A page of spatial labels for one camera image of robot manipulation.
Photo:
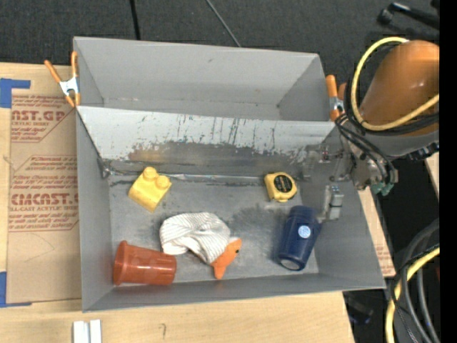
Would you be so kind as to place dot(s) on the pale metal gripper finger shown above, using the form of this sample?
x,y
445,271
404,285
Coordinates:
x,y
337,202
327,200

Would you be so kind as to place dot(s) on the dark blue plastic cup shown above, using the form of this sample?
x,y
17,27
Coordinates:
x,y
298,238

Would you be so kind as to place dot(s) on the yellow tape measure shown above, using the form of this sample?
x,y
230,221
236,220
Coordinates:
x,y
280,188

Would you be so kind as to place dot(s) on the orange toy fish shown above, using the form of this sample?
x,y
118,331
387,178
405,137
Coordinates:
x,y
226,257

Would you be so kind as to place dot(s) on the white striped cloth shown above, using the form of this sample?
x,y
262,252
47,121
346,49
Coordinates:
x,y
194,234

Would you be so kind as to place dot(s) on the grey metal bin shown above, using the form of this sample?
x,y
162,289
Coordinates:
x,y
200,77

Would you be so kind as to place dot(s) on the yellow toy building brick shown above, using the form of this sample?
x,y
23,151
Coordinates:
x,y
148,189

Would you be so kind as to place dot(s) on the orange plastic cup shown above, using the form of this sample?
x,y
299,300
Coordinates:
x,y
143,264

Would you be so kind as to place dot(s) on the brown cardboard board, red print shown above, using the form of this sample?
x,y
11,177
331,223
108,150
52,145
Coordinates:
x,y
43,198

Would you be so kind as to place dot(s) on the black cylinder on white bracket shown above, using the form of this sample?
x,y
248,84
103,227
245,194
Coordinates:
x,y
425,151

